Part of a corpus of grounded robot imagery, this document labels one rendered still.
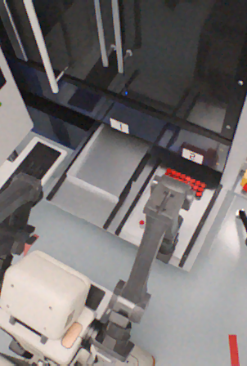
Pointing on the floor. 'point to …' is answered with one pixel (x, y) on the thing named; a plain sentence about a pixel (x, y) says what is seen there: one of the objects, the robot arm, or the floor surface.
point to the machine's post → (238, 150)
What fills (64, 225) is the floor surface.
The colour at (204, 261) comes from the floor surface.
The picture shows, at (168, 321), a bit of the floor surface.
